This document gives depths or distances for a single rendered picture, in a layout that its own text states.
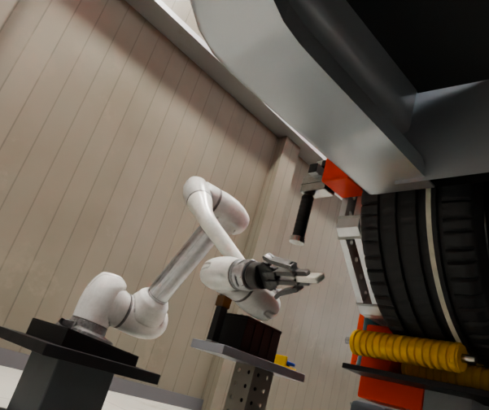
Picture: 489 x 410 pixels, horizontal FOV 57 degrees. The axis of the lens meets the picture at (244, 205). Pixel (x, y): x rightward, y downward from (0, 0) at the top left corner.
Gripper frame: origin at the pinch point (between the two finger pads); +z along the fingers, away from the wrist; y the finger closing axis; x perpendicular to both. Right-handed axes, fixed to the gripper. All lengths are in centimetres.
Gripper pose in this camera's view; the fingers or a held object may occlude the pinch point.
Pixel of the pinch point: (309, 277)
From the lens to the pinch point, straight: 116.0
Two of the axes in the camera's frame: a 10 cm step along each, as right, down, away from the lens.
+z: 6.8, -0.8, -7.3
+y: -2.9, -9.4, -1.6
